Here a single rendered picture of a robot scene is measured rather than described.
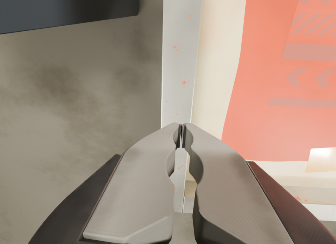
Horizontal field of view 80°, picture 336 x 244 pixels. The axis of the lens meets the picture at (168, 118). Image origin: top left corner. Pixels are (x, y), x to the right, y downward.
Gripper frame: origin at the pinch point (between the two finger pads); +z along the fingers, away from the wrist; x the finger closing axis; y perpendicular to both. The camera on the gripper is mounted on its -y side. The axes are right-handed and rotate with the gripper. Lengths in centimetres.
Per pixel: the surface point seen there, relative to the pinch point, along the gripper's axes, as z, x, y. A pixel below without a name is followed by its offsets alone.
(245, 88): 14.3, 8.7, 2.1
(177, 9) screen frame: 10.7, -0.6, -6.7
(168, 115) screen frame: 10.8, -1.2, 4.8
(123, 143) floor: 111, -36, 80
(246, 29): 14.2, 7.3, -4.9
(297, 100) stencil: 14.3, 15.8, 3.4
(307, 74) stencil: 14.3, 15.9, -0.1
